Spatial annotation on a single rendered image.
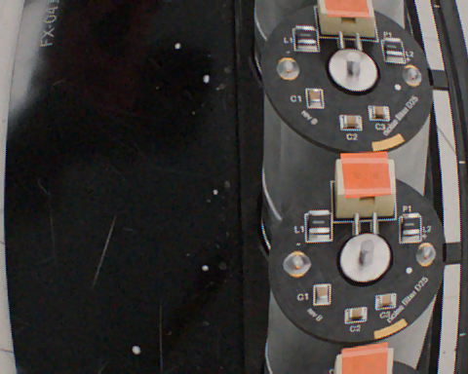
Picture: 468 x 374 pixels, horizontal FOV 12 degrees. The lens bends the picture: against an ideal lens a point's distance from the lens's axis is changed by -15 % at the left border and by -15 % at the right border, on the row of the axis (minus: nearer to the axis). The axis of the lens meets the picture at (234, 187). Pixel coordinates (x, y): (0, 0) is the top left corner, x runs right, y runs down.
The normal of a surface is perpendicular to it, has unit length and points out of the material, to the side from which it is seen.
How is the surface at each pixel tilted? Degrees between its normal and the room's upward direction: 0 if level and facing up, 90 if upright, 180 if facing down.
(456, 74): 0
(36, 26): 0
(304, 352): 90
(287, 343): 90
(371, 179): 0
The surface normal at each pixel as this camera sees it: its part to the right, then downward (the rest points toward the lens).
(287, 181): -0.78, 0.55
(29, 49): 0.00, -0.47
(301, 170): -0.59, 0.71
